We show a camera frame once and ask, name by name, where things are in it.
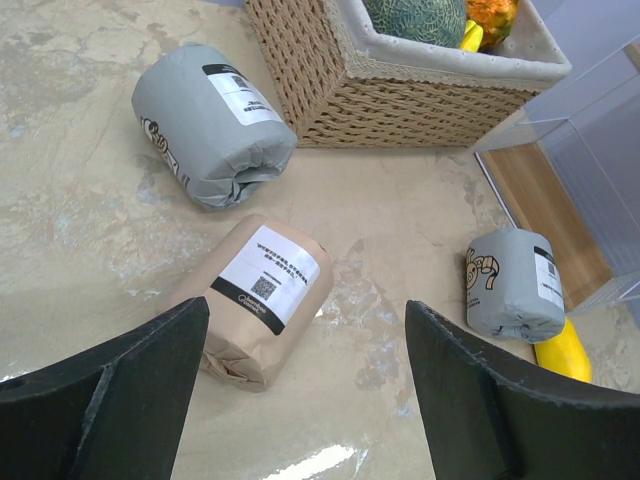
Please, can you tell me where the white wire wooden shelf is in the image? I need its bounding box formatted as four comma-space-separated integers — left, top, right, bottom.
476, 38, 639, 319

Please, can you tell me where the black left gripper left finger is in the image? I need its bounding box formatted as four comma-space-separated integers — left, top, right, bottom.
1, 297, 209, 479

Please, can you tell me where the yellow banana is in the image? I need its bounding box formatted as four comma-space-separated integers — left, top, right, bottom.
460, 20, 484, 52

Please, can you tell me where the brown paper towel roll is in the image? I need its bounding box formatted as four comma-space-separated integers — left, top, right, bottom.
160, 214, 334, 392

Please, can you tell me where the green melon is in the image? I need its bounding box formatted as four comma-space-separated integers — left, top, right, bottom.
364, 0, 467, 48

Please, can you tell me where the woven wicker fruit basket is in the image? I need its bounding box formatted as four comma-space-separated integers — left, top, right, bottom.
246, 1, 571, 148

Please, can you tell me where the yellow mango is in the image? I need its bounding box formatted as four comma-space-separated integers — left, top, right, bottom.
534, 317, 592, 383

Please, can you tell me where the grey paper towel roll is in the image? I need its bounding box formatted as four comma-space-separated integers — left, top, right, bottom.
131, 43, 298, 210
466, 227, 565, 344

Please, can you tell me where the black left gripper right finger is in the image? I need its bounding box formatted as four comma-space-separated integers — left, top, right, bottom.
405, 300, 639, 479

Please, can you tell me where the orange pumpkin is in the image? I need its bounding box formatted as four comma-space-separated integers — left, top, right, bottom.
466, 0, 519, 50

